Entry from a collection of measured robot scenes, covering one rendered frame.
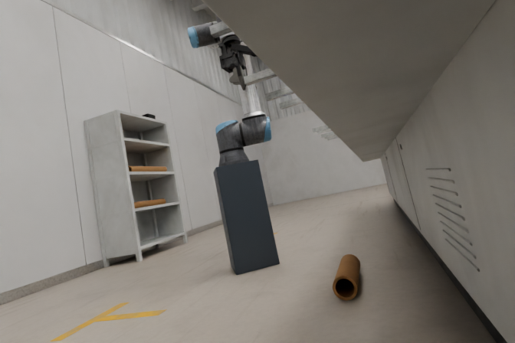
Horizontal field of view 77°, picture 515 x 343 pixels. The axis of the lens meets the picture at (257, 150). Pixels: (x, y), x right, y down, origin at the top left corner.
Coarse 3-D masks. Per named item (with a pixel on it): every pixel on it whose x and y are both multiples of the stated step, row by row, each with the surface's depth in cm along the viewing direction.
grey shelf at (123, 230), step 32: (96, 128) 343; (128, 128) 401; (160, 128) 423; (96, 160) 341; (128, 160) 399; (160, 160) 420; (96, 192) 337; (128, 192) 325; (160, 192) 417; (128, 224) 323; (160, 224) 414
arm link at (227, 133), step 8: (232, 120) 197; (216, 128) 198; (224, 128) 194; (232, 128) 195; (240, 128) 194; (216, 136) 199; (224, 136) 194; (232, 136) 193; (240, 136) 193; (224, 144) 194; (232, 144) 193; (240, 144) 196
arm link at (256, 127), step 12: (252, 72) 197; (252, 84) 195; (240, 96) 199; (252, 96) 195; (252, 108) 194; (252, 120) 193; (264, 120) 195; (252, 132) 193; (264, 132) 193; (252, 144) 199
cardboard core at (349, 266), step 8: (344, 256) 135; (352, 256) 133; (344, 264) 123; (352, 264) 123; (344, 272) 113; (352, 272) 115; (336, 280) 110; (344, 280) 124; (352, 280) 108; (336, 288) 112; (344, 288) 117; (352, 288) 115; (344, 296) 109; (352, 296) 108
